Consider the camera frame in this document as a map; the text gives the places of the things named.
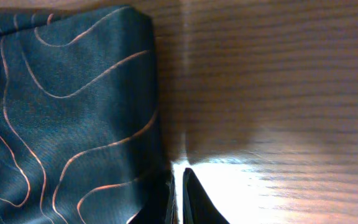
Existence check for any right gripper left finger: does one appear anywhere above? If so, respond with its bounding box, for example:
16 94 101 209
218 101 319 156
129 170 175 224

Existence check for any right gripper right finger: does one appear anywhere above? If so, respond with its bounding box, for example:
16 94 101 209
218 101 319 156
183 168 229 224

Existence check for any black printed cycling jersey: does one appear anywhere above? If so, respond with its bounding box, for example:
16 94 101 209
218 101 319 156
0 6 165 224

